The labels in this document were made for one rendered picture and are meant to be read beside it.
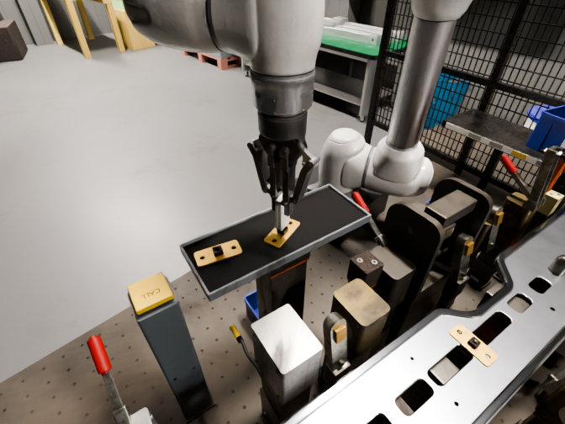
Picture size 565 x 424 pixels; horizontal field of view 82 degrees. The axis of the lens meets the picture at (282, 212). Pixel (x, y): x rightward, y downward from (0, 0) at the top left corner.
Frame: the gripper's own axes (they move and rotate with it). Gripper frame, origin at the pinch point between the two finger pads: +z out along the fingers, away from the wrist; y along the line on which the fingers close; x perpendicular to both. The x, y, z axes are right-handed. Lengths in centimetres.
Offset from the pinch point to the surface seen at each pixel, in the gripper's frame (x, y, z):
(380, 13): 430, -120, 31
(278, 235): -1.5, 0.0, 5.1
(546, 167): 54, 45, 4
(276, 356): -19.8, 11.0, 10.3
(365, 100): 305, -82, 95
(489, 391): -1.0, 43.3, 21.3
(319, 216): 8.2, 4.0, 5.4
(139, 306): -26.4, -10.3, 5.3
